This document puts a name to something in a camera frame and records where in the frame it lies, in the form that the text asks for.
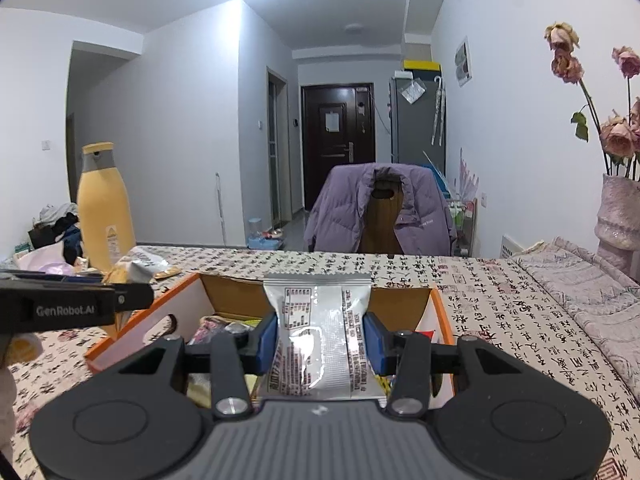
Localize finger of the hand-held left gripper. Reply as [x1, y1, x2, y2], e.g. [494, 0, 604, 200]
[0, 270, 104, 287]
[112, 284, 154, 312]

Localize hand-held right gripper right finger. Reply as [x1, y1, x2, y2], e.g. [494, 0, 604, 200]
[364, 312, 523, 420]

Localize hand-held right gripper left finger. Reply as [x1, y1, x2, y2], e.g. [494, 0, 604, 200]
[117, 312, 277, 420]

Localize white yellow snack packet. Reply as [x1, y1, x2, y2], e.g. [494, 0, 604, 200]
[102, 254, 171, 341]

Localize silver white snack packet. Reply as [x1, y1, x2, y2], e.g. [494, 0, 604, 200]
[261, 274, 390, 409]

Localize pink snack packet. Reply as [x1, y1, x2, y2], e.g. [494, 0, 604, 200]
[192, 315, 228, 346]

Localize orange cardboard box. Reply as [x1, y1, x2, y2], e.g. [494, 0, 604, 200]
[84, 271, 458, 407]

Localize heap of clothes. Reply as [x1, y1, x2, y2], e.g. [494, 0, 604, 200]
[30, 203, 84, 261]

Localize yellow bottle grey cap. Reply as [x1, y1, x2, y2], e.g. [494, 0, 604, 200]
[76, 142, 137, 273]

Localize wooden chair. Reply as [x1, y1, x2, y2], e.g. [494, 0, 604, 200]
[360, 180, 405, 254]

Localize purple puffer jacket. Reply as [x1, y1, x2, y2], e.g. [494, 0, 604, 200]
[305, 162, 453, 256]

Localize small storage rack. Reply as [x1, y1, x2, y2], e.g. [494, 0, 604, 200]
[422, 147, 479, 257]

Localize grey interior door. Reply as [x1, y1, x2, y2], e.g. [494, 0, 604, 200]
[266, 67, 291, 223]

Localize dark brown entrance door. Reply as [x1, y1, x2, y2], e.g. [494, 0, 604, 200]
[301, 84, 376, 211]

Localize grey refrigerator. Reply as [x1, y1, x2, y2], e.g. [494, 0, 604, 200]
[390, 76, 447, 166]

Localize white folded umbrella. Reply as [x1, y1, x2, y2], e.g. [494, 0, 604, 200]
[431, 76, 446, 146]

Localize clear plastic bag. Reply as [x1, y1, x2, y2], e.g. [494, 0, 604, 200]
[400, 80, 426, 105]

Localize pink ceramic vase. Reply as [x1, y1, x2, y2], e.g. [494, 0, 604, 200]
[594, 174, 640, 281]

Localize bunch of dried roses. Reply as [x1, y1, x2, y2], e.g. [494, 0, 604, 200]
[544, 21, 640, 181]

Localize white mop handle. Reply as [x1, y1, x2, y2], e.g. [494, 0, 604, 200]
[215, 172, 227, 247]

